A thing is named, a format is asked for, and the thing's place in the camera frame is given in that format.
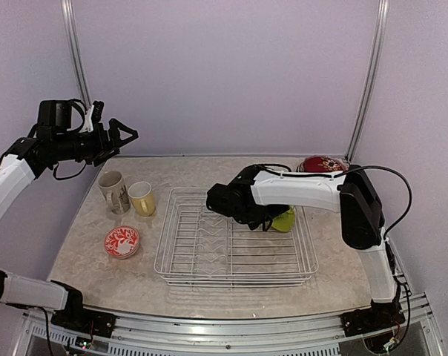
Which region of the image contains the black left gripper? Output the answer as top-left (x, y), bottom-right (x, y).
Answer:
top-left (53, 117), bottom-right (137, 165)

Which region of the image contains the lime green bowl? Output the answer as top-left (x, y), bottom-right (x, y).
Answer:
top-left (271, 206), bottom-right (295, 233)

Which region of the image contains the tall white patterned mug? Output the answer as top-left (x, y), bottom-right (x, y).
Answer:
top-left (99, 171), bottom-right (131, 215)

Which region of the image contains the pale yellow mug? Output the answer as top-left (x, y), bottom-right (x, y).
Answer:
top-left (128, 181), bottom-right (156, 217)

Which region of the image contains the dark brown small dish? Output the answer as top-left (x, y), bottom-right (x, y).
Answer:
top-left (296, 156), bottom-right (349, 173)

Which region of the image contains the white red patterned bowl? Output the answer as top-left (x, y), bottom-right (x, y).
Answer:
top-left (104, 225), bottom-right (139, 259)

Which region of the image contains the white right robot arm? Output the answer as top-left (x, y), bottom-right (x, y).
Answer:
top-left (206, 163), bottom-right (411, 336)

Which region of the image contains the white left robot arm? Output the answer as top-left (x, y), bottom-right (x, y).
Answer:
top-left (0, 99), bottom-right (139, 338)

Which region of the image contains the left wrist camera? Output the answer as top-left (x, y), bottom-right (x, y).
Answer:
top-left (79, 101), bottom-right (104, 133)

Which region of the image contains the white wire dish rack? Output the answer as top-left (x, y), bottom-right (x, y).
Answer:
top-left (154, 188), bottom-right (319, 288)

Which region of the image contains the left aluminium corner post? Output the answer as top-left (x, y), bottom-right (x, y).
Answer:
top-left (60, 0), bottom-right (92, 107)

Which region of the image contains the aluminium corner post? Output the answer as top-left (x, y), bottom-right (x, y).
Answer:
top-left (345, 0), bottom-right (389, 162)
top-left (60, 0), bottom-right (92, 107)

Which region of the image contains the aluminium front rail frame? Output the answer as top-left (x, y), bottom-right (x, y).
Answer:
top-left (9, 294), bottom-right (447, 355)

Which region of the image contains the right aluminium corner post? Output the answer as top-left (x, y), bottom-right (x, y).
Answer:
top-left (345, 0), bottom-right (389, 162)

